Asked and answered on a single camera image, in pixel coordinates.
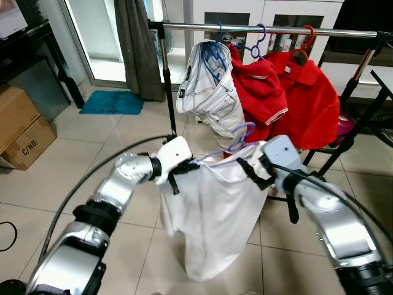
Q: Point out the plain red polo shirt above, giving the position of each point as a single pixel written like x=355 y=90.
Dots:
x=313 y=104

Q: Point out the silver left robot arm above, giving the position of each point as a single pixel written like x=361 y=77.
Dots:
x=80 y=258

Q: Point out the white-framed glass door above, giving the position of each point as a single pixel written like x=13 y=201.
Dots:
x=104 y=37

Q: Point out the plain white shirt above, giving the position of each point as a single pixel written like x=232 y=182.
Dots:
x=215 y=215

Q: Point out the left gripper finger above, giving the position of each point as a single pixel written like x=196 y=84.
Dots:
x=196 y=170
x=194 y=163

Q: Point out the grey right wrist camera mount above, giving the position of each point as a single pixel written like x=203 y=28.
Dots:
x=282 y=157

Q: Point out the white printed box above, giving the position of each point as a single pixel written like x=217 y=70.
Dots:
x=11 y=18

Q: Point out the metal clothes rack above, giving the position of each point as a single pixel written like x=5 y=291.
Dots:
x=276 y=29

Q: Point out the teal floor mat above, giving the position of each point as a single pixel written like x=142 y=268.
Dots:
x=110 y=103

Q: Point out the red clothes hanger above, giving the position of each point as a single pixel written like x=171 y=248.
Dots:
x=313 y=35

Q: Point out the pink plastic object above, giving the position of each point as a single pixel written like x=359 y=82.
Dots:
x=345 y=126

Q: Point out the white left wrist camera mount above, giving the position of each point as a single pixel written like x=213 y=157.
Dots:
x=172 y=153

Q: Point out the white glass-door cabinet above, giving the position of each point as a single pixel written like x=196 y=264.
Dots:
x=258 y=9

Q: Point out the black side table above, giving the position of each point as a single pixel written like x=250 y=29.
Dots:
x=31 y=64

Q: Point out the grey curtain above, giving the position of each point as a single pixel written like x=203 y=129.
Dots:
x=138 y=49

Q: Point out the white jeans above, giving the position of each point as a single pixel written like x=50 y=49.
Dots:
x=209 y=101

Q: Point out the red polo shirt white trim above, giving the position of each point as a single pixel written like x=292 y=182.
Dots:
x=258 y=92

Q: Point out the printed brown cardboard box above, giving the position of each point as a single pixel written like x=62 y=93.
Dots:
x=34 y=147

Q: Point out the purple plastic clothes hanger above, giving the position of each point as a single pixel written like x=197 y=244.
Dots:
x=263 y=35
x=233 y=146

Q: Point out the blue clothes hanger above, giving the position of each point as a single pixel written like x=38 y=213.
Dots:
x=214 y=58

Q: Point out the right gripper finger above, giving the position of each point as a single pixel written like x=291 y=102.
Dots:
x=249 y=170

